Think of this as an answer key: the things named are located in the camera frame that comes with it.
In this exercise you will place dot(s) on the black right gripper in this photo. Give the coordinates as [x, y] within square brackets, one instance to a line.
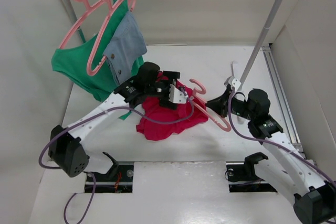
[220, 105]

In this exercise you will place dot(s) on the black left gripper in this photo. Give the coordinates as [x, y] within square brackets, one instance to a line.
[165, 101]

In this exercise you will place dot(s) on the red t shirt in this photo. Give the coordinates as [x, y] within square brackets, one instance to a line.
[160, 123]

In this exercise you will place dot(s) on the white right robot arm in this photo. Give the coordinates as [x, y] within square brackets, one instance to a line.
[309, 190]

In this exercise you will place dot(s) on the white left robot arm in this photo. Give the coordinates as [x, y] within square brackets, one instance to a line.
[68, 145]

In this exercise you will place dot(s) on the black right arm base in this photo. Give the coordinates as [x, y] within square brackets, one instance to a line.
[242, 178]

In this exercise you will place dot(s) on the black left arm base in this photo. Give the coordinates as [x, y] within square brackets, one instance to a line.
[118, 179]

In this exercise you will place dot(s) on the blue denim garment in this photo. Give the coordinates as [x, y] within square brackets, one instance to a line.
[125, 50]

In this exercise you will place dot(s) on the green garment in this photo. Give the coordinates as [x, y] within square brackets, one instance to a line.
[72, 62]

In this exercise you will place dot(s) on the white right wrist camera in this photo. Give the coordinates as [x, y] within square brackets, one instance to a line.
[232, 84]

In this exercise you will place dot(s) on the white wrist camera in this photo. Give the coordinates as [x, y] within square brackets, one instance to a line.
[176, 96]
[232, 84]

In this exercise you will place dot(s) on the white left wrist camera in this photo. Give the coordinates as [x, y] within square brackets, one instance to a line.
[176, 96]

